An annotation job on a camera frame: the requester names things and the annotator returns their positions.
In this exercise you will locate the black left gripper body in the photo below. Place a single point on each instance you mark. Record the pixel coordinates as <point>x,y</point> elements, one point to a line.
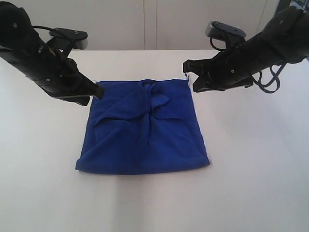
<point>56,75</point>

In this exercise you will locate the blue towel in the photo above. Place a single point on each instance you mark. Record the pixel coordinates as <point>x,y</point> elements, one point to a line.
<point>143,127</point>

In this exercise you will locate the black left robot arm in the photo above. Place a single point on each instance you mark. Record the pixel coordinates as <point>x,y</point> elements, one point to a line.
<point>47,64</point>

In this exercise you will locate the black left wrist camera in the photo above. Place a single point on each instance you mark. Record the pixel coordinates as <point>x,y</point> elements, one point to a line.
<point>61,38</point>

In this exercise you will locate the black window frame post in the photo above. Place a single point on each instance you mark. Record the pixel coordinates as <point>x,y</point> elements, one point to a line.
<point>282,4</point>

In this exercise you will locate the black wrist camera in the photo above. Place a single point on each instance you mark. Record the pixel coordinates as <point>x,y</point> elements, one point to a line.
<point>61,38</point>
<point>225,33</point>

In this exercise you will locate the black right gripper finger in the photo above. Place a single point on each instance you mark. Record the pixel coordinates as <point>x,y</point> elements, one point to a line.
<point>204,83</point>
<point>196,66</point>

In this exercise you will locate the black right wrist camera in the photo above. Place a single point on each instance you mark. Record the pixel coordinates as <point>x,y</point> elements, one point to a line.
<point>225,33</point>

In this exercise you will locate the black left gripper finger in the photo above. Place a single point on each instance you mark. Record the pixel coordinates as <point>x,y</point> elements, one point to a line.
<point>94,89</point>

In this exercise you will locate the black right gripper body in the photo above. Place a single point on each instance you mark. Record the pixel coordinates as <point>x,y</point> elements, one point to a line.
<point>274,45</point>

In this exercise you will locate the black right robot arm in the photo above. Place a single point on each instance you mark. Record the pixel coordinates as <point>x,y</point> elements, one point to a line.
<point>302,46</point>

